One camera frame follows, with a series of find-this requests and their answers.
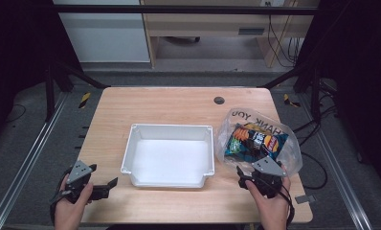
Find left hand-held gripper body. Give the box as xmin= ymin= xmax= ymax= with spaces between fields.
xmin=63 ymin=160 xmax=96 ymax=205

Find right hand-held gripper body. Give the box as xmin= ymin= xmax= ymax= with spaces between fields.
xmin=250 ymin=155 xmax=288 ymax=199

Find blue snack packet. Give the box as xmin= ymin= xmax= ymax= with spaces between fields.
xmin=223 ymin=123 xmax=289 ymax=168

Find clear plastic bag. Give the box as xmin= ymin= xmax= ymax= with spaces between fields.
xmin=213 ymin=107 xmax=304 ymax=178

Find white plastic bin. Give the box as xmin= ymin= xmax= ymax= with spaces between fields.
xmin=120 ymin=123 xmax=216 ymax=189

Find person's left hand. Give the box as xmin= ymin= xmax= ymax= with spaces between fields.
xmin=54 ymin=173 xmax=95 ymax=230

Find person's right hand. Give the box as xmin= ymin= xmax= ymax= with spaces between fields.
xmin=244 ymin=174 xmax=292 ymax=230

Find yellow snack packet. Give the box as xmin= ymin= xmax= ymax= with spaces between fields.
xmin=243 ymin=122 xmax=268 ymax=132

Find grey tape piece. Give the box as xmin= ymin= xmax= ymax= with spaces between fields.
xmin=294 ymin=194 xmax=317 ymax=205

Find yellow black striped tape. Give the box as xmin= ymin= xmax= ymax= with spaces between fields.
xmin=281 ymin=93 xmax=302 ymax=108
xmin=78 ymin=91 xmax=92 ymax=110

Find white cabinet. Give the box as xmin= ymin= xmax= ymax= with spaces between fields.
xmin=52 ymin=0 xmax=151 ymax=64

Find wooden desk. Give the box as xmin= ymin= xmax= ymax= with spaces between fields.
xmin=140 ymin=0 xmax=318 ymax=69

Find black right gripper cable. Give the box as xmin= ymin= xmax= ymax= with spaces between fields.
xmin=274 ymin=183 xmax=296 ymax=230

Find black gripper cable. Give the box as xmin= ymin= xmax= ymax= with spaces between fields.
xmin=49 ymin=169 xmax=69 ymax=225
xmin=274 ymin=183 xmax=296 ymax=230

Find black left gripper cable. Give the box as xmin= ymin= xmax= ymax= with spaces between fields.
xmin=49 ymin=169 xmax=69 ymax=225

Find aluminium floor rail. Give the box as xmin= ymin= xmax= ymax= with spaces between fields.
xmin=0 ymin=91 xmax=69 ymax=230
xmin=297 ymin=93 xmax=375 ymax=230

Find black looped floor cable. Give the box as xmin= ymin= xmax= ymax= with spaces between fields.
xmin=298 ymin=150 xmax=329 ymax=192

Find bundle of black floor cables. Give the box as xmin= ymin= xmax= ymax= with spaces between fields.
xmin=292 ymin=104 xmax=339 ymax=149

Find thin black floor cable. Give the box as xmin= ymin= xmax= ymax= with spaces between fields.
xmin=4 ymin=103 xmax=28 ymax=125

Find black metal frame stand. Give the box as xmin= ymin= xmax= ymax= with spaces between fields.
xmin=44 ymin=59 xmax=112 ymax=123
xmin=258 ymin=62 xmax=325 ymax=123

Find black hanging desk cables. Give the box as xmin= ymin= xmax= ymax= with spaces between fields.
xmin=266 ymin=1 xmax=303 ymax=69

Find black horizontal frame bar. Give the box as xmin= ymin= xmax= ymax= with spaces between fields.
xmin=51 ymin=4 xmax=321 ymax=16

